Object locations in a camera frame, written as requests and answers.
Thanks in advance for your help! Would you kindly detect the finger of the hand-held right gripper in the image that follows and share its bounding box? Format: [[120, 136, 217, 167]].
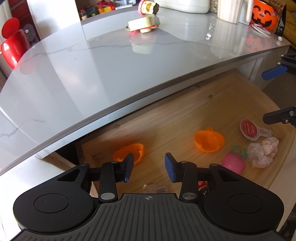
[[263, 108, 296, 128], [262, 52, 296, 81]]

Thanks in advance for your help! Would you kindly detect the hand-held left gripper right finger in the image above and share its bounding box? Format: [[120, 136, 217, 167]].
[[164, 152, 241, 202]]

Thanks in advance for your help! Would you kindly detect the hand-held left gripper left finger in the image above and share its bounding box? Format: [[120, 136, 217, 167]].
[[58, 153, 134, 204]]

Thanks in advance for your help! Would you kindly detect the orange pumpkin shell half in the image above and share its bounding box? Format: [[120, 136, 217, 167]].
[[194, 127, 225, 152], [112, 143, 146, 166]]

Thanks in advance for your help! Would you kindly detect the clear plastic packet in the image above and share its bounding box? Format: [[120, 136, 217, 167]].
[[142, 184, 168, 194]]

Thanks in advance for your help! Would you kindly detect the pink snack packet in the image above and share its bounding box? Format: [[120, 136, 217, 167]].
[[239, 119, 274, 141]]

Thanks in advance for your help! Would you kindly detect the black doll keychain red dress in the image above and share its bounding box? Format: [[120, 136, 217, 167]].
[[198, 180, 210, 197]]

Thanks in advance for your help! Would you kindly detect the wooden drawer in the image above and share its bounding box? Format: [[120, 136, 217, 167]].
[[75, 71, 293, 197]]

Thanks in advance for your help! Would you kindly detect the teal toy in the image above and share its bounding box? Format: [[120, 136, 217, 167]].
[[231, 145, 248, 160]]

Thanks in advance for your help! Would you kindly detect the pink round toy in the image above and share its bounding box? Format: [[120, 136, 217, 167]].
[[221, 152, 246, 174]]

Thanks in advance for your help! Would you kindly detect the yellow jar toy pink lid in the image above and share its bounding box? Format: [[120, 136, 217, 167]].
[[138, 0, 160, 16]]

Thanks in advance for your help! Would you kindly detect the clear plastic lid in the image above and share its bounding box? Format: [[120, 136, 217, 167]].
[[251, 23, 273, 39]]

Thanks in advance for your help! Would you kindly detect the yellow cloth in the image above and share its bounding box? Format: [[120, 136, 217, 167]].
[[283, 9, 296, 49]]

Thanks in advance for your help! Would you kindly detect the dark snack bag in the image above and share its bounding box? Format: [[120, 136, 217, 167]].
[[270, 0, 288, 36]]

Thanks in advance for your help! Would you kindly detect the orange pumpkin bucket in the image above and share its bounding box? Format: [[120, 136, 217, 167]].
[[250, 0, 281, 31]]

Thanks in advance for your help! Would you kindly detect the white pitcher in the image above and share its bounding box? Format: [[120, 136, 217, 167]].
[[217, 0, 254, 25]]

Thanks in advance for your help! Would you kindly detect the cream toy cake piece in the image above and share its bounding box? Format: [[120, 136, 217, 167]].
[[125, 16, 160, 34]]

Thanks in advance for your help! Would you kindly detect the yellow red toy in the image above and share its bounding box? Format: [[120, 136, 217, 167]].
[[96, 0, 115, 14]]

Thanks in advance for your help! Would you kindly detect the white wooden shelf unit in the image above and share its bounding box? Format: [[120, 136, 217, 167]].
[[74, 0, 139, 22]]

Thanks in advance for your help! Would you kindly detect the red trash bin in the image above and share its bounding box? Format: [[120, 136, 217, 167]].
[[0, 18, 29, 70]]

